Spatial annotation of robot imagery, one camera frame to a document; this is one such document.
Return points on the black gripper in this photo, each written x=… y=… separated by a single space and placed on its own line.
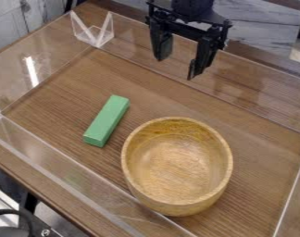
x=191 y=19

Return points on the green rectangular block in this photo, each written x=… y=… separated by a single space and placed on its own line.
x=104 y=122

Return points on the brown wooden bowl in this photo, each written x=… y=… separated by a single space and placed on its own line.
x=176 y=164

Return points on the clear acrylic tray walls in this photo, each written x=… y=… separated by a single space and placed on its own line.
x=56 y=80

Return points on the black table leg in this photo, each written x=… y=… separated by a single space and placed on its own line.
x=29 y=202

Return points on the clear acrylic corner bracket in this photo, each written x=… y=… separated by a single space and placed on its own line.
x=95 y=36

